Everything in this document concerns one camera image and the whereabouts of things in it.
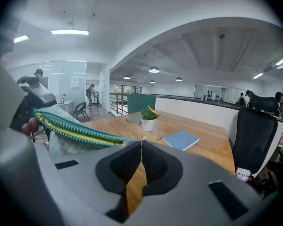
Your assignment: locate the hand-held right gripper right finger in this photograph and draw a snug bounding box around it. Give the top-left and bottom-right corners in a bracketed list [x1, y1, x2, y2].
[128, 141, 262, 226]

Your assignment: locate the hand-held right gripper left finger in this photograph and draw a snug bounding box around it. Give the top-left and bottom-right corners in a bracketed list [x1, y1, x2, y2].
[34, 141, 142, 226]

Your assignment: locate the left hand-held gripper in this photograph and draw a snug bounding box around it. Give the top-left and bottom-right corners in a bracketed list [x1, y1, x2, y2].
[9, 75, 59, 132]

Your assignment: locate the light teal pencil pouch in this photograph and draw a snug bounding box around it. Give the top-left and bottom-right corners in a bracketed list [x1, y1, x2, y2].
[33, 108, 147, 157]

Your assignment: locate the person's left hand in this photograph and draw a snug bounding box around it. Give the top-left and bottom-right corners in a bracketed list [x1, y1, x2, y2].
[21, 117, 40, 136]

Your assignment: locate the white side table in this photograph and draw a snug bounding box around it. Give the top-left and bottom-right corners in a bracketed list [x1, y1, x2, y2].
[58, 99, 74, 114]

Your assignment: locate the blue notebook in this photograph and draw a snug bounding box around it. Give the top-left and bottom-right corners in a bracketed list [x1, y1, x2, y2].
[156, 130, 200, 151]

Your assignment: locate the black metal chair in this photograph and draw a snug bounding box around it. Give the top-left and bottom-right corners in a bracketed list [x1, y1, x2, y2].
[73, 102, 91, 122]

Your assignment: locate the white pink packet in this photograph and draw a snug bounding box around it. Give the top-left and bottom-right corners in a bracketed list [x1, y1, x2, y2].
[235, 167, 253, 183]

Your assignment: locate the rectangular ceiling panel light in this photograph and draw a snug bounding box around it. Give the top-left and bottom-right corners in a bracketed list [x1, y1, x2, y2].
[51, 29, 89, 35]
[13, 34, 29, 44]

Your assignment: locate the white desk partition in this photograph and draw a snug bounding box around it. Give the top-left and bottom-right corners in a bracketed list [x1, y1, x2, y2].
[155, 96, 283, 148]

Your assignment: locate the potted sunflower plant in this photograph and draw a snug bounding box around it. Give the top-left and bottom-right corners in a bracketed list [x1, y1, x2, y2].
[140, 105, 161, 132]

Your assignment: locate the grey notebook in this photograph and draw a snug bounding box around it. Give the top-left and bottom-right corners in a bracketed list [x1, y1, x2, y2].
[126, 114, 142, 125]

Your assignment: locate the black metal railing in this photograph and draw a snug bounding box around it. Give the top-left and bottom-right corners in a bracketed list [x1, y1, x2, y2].
[109, 92, 129, 116]

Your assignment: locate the black mesh office chair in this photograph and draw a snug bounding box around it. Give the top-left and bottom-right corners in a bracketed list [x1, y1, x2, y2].
[232, 91, 281, 199]

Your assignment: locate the green partition panel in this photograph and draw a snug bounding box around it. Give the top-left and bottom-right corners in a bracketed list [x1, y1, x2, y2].
[128, 94, 156, 114]

